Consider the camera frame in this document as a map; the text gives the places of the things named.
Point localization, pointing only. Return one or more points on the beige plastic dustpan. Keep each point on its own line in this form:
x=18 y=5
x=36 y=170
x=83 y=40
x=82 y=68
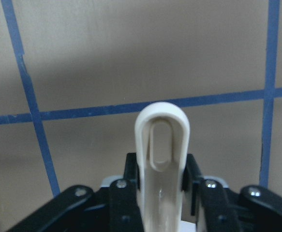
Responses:
x=162 y=133

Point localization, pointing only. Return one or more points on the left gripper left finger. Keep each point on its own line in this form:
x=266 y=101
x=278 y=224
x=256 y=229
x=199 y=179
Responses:
x=80 y=209

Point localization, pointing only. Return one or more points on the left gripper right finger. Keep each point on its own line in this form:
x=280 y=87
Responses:
x=216 y=208

